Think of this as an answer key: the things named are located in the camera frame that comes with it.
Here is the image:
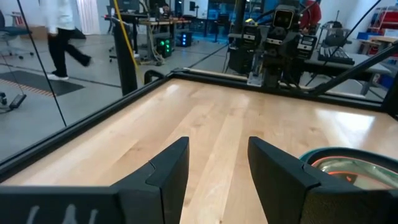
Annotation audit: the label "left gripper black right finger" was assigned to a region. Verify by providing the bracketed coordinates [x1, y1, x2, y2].
[248, 136, 322, 224]

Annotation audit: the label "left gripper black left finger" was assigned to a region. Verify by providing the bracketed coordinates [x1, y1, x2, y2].
[110, 136, 190, 224]

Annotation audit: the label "large teal plastic plate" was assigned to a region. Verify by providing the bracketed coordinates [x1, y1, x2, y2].
[298, 146, 324, 162]

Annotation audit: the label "small orange translucent plate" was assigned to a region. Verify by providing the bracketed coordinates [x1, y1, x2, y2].
[312, 156, 398, 190]

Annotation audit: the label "person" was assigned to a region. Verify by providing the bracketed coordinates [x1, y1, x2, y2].
[300, 0, 323, 34]
[39, 0, 93, 81]

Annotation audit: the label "black keyboard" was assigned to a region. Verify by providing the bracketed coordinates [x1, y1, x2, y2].
[317, 45, 355, 66]

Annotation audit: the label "black perforated computer box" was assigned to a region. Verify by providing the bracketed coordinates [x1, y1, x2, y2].
[228, 43, 252, 75]

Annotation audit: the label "grey table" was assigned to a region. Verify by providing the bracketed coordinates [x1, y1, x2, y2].
[303, 51, 392, 96]

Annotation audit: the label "red storage shelf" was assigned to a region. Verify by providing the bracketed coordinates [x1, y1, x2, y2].
[369, 6, 398, 38]

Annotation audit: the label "computer tower blue lights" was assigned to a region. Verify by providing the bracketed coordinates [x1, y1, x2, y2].
[177, 30, 193, 47]

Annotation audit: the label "black stand pole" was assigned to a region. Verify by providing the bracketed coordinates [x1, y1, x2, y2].
[111, 15, 139, 96]

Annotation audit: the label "computer tower green lights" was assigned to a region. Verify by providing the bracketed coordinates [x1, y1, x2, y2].
[155, 36, 174, 58]

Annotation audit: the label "wooden desk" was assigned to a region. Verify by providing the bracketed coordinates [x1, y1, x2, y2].
[136, 17, 192, 35]

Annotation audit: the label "black hazard-striped floor mat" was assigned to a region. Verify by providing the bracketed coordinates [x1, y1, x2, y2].
[0, 70, 85, 97]

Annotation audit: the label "thin black rod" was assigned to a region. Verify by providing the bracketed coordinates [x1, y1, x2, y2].
[16, 0, 67, 128]

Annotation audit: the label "white curtain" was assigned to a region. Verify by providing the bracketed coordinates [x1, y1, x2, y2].
[76, 0, 102, 35]

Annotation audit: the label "cardboard box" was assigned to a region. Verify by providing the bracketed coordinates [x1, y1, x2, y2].
[29, 24, 49, 40]

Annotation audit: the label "blue office chair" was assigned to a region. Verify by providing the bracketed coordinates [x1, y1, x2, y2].
[0, 9, 35, 60]

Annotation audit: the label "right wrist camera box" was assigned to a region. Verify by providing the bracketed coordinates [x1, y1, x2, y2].
[272, 4, 296, 30]

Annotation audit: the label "yellow cable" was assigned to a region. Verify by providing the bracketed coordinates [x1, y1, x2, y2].
[113, 0, 141, 85]

